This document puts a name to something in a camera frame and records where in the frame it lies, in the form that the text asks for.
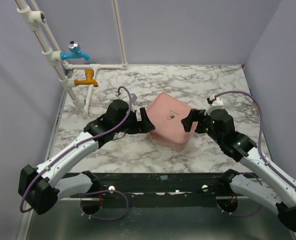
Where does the pink medicine kit case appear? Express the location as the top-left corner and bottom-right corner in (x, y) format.
(146, 93), (197, 152)

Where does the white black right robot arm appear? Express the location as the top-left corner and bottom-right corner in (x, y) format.
(181, 109), (296, 233)

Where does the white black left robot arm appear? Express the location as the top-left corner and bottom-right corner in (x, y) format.
(18, 99), (155, 215)

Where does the yellow water tap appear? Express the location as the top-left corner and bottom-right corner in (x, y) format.
(74, 69), (98, 87)

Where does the blue water tap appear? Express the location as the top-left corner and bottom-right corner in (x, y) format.
(60, 40), (90, 61)

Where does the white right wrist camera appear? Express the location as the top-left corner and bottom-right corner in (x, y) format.
(204, 97), (224, 116)

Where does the white pvc pipe frame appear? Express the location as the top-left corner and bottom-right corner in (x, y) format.
(15, 0), (128, 119)

